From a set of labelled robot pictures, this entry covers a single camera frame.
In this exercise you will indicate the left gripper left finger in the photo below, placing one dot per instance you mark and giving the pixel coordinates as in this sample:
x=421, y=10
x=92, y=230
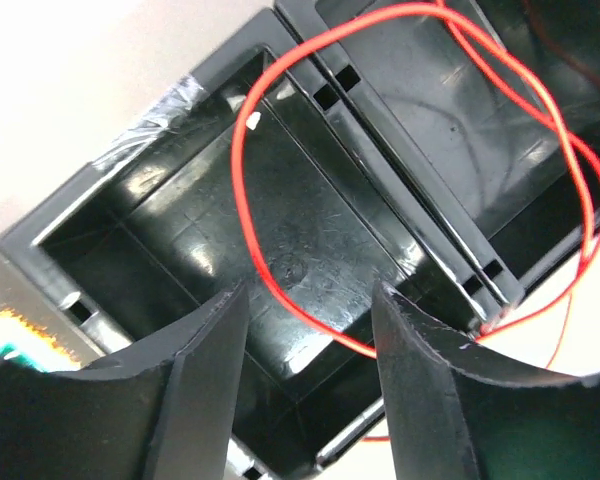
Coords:
x=162, y=408

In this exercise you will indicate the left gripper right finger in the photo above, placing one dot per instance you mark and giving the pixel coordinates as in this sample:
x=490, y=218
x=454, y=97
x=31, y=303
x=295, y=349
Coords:
x=458, y=410

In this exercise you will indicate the teal sponge on black tray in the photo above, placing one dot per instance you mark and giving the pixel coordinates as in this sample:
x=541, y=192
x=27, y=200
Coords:
x=33, y=331

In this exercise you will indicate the black compartment organizer bin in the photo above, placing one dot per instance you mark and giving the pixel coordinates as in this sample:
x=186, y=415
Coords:
x=387, y=157

